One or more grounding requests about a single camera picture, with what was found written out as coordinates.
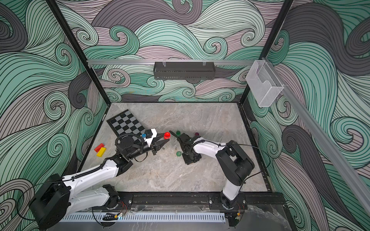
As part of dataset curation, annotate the black wall tray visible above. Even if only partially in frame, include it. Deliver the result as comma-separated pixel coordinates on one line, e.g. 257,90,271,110
153,61,216,81

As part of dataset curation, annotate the clear plastic wall holder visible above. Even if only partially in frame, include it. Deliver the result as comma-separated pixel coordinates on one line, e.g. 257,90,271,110
246,60,284,107

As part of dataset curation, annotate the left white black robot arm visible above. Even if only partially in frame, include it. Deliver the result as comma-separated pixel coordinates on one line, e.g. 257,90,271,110
29,129,171,230

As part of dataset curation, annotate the white slotted cable duct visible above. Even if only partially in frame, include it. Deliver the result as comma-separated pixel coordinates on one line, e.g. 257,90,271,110
61,212,226,223

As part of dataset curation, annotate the yellow block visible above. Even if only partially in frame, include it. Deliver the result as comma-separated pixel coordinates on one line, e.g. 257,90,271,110
96,147,106,157

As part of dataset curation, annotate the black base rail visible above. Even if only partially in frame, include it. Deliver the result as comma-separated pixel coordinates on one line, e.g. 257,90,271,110
118,191,285,209

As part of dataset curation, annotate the red paint jar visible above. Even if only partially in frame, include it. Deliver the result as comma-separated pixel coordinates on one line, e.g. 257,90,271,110
163,132,171,140

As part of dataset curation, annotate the black white chessboard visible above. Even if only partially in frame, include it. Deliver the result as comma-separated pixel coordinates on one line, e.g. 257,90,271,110
107,109,145,137

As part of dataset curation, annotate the red block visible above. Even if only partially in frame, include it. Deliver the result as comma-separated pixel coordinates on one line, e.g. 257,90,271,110
94,143,105,153

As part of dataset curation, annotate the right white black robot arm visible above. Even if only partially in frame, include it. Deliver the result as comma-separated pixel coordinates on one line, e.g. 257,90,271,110
164,131,257,210

